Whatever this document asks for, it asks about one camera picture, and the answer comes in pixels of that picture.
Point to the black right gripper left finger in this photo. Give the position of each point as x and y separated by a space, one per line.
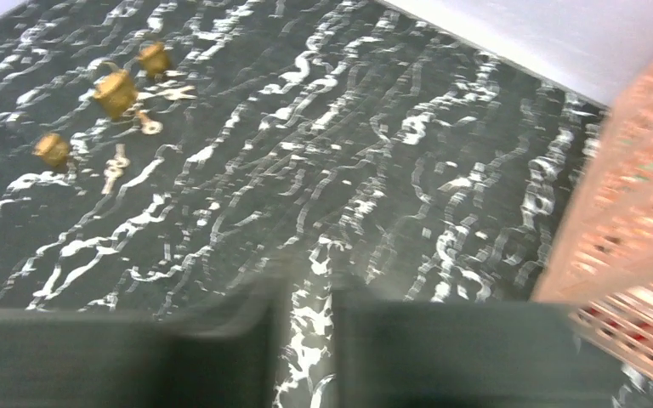
220 354

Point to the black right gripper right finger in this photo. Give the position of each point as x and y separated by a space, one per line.
390 353

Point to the keys of medium padlock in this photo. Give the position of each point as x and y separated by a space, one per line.
148 126

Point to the medium brass padlock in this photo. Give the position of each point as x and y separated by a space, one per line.
116 92

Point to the small brass padlock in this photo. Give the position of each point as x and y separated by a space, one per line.
52 149
154 59

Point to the orange plastic organizer basket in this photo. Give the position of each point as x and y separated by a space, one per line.
601 264

